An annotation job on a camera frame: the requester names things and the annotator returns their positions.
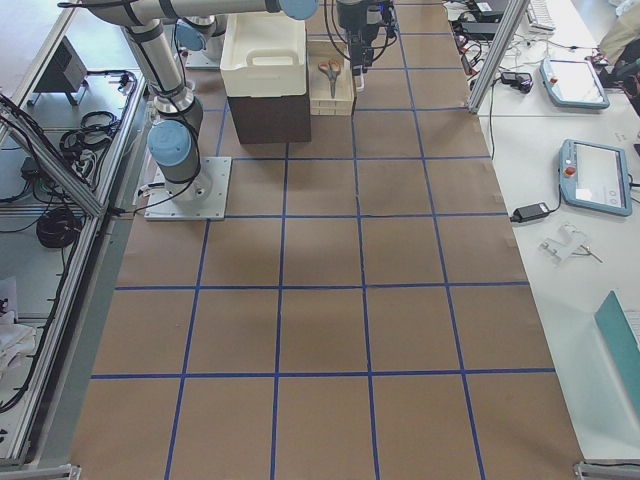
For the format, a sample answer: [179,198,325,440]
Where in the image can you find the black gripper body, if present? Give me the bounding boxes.
[336,0,395,68]

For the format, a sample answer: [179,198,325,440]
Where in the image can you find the orange grey scissors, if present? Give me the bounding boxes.
[318,59,341,99]

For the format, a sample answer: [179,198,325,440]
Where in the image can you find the wooden drawer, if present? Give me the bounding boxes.
[305,40,370,117]

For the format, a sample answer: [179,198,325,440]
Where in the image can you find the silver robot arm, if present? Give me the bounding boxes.
[57,0,396,137]

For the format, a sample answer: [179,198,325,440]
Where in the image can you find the dark wooden cabinet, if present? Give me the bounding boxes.
[228,94,311,144]

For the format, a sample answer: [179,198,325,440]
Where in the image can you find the white plastic tray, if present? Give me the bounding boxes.
[220,12,307,98]

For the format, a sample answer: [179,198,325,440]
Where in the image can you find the blue teach pendant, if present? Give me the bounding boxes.
[539,58,610,110]
[559,139,632,217]

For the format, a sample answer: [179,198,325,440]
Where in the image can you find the black power adapter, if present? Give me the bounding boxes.
[510,202,551,223]

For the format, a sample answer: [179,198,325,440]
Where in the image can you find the teal notebook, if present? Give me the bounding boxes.
[595,291,639,412]

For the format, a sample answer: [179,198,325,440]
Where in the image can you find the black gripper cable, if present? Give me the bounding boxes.
[322,0,351,59]

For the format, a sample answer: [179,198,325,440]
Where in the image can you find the aluminium frame post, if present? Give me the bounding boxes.
[467,0,528,113]

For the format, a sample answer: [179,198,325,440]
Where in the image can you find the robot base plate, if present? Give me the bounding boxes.
[143,157,232,221]

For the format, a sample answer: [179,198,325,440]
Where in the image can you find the clear acrylic bracket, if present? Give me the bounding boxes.
[539,223,603,266]

